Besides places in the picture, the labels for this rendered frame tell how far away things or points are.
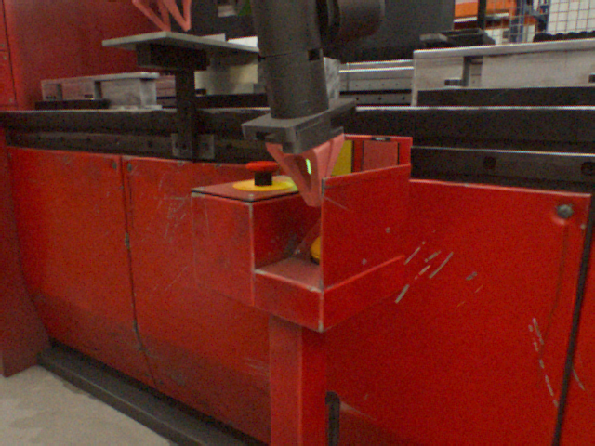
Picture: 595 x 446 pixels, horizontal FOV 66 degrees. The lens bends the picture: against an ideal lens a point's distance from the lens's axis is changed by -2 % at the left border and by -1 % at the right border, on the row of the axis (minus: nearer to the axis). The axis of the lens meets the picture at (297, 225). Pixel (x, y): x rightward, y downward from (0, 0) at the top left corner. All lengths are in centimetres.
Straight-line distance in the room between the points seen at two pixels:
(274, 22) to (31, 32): 143
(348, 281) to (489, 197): 31
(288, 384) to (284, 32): 40
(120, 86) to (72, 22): 53
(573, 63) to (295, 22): 50
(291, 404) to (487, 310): 33
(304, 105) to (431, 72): 46
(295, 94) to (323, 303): 19
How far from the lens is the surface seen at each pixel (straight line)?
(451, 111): 71
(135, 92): 134
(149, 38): 89
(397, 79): 116
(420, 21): 145
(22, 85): 176
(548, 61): 82
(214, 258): 54
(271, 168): 54
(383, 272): 52
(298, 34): 42
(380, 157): 55
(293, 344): 56
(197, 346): 115
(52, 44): 183
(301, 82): 43
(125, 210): 123
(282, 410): 63
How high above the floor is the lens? 87
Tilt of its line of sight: 14 degrees down
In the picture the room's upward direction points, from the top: straight up
